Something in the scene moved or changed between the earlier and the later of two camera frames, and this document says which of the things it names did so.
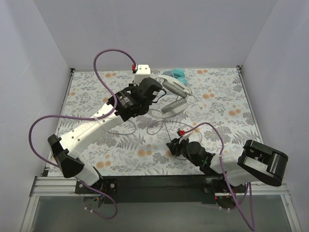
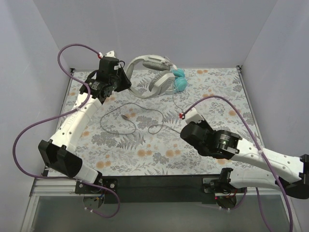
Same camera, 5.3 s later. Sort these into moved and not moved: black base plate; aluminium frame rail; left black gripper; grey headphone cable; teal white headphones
Moved: grey headphone cable; teal white headphones; left black gripper
Not moved: aluminium frame rail; black base plate
